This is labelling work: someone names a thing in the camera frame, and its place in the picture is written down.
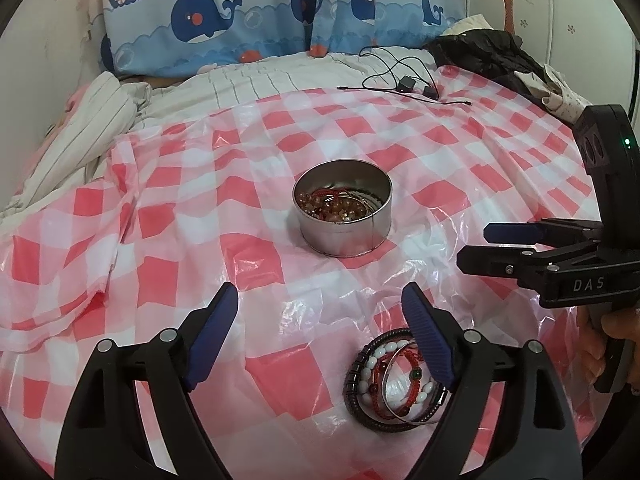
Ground silver bangle bracelet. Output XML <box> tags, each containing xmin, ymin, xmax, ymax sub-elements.
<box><xmin>380</xmin><ymin>342</ymin><xmax>442</xmax><ymax>422</ymax></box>

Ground jewelry pile inside tin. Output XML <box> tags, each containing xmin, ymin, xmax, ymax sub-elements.
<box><xmin>295</xmin><ymin>186</ymin><xmax>382</xmax><ymax>223</ymax></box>

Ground white bead bracelet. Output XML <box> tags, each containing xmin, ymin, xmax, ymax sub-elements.
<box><xmin>354</xmin><ymin>338</ymin><xmax>433</xmax><ymax>413</ymax></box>

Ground blue whale pattern pillow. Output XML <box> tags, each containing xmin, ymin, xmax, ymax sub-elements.
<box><xmin>89</xmin><ymin>0</ymin><xmax>324</xmax><ymax>77</ymax></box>

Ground black cable with adapter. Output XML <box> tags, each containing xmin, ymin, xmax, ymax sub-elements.
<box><xmin>336</xmin><ymin>45</ymin><xmax>472</xmax><ymax>108</ymax></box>

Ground black jacket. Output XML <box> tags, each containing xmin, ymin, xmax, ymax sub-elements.
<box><xmin>424</xmin><ymin>28</ymin><xmax>562</xmax><ymax>107</ymax></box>

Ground person's right hand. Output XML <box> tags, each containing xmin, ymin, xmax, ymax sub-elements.
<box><xmin>577</xmin><ymin>307</ymin><xmax>640</xmax><ymax>392</ymax></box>

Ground round silver metal tin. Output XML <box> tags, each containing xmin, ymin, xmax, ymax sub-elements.
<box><xmin>292</xmin><ymin>159</ymin><xmax>393</xmax><ymax>258</ymax></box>

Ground black bead bracelet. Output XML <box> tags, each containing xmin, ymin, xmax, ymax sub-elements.
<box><xmin>342</xmin><ymin>327</ymin><xmax>452</xmax><ymax>432</ymax></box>

